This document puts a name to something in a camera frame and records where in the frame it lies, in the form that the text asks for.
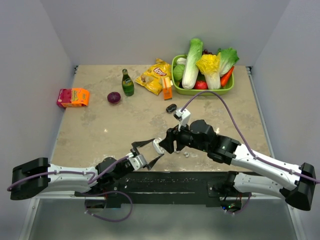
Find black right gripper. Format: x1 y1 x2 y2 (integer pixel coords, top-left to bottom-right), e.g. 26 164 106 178
158 118 209 154

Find white earbud charging case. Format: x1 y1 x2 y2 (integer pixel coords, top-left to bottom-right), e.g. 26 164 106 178
152 137 165 155

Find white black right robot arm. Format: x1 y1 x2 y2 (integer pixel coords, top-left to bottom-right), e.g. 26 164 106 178
159 119 316 211

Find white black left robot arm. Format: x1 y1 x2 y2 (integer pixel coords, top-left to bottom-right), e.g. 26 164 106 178
7 138 165 201

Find black earbud charging case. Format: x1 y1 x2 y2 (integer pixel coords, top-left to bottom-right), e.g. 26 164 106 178
165 103 177 114

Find orange juice carton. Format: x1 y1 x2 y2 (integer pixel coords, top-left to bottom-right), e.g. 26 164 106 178
161 77 173 101

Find green plastic basket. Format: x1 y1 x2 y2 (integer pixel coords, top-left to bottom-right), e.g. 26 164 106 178
171 54 235 97

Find red apple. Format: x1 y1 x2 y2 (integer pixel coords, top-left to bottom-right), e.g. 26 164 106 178
194 80 208 90

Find red onion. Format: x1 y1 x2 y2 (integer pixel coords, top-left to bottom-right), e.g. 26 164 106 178
107 91 121 105

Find yellow Lays chips bag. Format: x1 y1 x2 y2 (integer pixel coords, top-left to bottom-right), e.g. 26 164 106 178
135 58 172 96

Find long napa cabbage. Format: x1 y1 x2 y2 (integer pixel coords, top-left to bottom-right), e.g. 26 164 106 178
182 38 204 90

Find round green cabbage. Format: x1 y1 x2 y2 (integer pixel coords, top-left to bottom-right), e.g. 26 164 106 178
172 64 185 82

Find green glass bottle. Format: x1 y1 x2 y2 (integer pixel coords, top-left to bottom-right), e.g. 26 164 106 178
121 68 135 97

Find orange carrot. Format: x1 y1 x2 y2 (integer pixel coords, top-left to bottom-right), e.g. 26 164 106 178
220 66 235 88

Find yellow leaf cabbage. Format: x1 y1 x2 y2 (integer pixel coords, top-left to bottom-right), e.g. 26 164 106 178
196 53 221 90

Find dark purple grapes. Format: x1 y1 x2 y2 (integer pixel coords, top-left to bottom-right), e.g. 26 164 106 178
202 49 213 55

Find pink orange snack box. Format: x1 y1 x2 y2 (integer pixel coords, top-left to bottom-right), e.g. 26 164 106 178
56 88 90 109

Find green leaf lettuce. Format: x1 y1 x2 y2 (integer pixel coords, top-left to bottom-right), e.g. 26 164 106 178
217 47 240 77

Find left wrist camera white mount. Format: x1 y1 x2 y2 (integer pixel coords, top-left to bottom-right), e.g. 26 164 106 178
127 153 148 171

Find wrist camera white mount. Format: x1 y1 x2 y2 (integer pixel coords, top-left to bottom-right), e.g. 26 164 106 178
173 107 191 132
127 153 148 171

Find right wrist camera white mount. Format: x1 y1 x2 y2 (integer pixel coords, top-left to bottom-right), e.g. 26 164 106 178
173 107 191 132

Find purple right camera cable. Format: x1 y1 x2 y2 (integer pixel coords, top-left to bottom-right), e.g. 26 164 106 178
181 90 320 185

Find purple camera cable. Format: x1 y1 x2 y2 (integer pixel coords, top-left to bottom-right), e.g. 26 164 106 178
6 155 136 192
181 90 320 185

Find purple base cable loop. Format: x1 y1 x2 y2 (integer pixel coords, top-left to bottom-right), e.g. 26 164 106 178
79 190 134 223

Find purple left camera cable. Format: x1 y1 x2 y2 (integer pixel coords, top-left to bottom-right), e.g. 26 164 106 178
6 155 136 192

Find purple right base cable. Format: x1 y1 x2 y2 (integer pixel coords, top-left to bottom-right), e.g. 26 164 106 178
223 192 252 215

